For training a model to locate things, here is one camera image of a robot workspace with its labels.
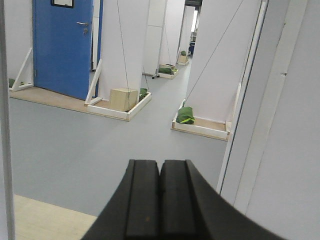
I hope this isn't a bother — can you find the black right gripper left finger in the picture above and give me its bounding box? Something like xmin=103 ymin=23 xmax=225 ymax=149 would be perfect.
xmin=82 ymin=159 xmax=159 ymax=240

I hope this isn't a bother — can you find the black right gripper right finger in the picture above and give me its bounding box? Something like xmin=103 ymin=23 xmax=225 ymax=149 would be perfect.
xmin=160 ymin=160 xmax=281 ymax=240

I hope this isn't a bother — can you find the blue door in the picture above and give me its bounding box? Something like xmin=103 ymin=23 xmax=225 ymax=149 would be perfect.
xmin=32 ymin=0 xmax=94 ymax=100

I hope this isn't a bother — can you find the white wooden tray right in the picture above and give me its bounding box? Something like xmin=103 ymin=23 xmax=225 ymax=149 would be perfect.
xmin=171 ymin=99 xmax=229 ymax=141

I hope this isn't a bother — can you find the green sandbag in tray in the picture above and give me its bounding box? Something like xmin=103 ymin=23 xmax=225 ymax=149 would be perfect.
xmin=176 ymin=106 xmax=195 ymax=125

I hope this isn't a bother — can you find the plywood base board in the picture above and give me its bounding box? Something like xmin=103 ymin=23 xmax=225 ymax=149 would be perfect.
xmin=13 ymin=194 xmax=97 ymax=240

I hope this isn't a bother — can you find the white wooden base tray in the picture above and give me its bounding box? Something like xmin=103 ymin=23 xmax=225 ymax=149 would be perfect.
xmin=83 ymin=59 xmax=153 ymax=123

